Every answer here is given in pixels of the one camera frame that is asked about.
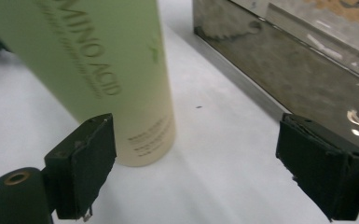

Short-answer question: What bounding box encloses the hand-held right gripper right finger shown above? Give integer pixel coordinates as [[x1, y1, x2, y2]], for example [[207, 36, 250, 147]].
[[275, 112, 359, 222]]

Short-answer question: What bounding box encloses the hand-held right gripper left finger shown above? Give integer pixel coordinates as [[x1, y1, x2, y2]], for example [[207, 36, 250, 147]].
[[44, 112, 117, 222]]

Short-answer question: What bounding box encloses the metal mesh basket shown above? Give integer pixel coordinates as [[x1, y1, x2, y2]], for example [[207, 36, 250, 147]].
[[192, 0, 359, 157]]

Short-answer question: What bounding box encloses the green pump bottle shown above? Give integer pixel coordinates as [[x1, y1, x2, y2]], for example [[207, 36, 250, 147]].
[[0, 0, 177, 168]]

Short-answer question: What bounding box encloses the white table mat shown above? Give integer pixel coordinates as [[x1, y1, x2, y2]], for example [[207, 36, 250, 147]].
[[0, 0, 359, 224]]

